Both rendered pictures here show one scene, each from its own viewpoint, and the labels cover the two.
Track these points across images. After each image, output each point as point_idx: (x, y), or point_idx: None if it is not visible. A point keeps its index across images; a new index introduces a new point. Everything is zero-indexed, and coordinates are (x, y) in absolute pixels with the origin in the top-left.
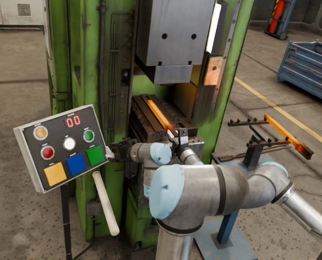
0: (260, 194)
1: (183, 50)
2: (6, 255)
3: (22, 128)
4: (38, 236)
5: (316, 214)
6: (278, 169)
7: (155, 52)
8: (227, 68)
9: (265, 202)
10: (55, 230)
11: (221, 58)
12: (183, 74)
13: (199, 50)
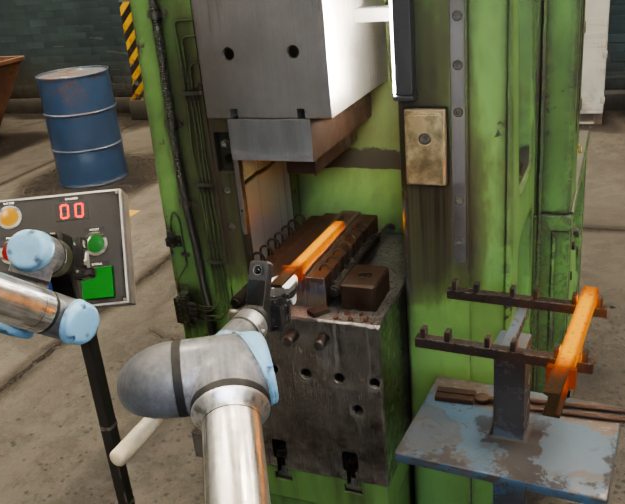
0: (132, 375)
1: (276, 84)
2: (94, 487)
3: None
4: (157, 481)
5: (224, 473)
6: (236, 344)
7: (218, 89)
8: (477, 143)
9: (142, 400)
10: (188, 483)
11: (438, 113)
12: (293, 141)
13: (316, 84)
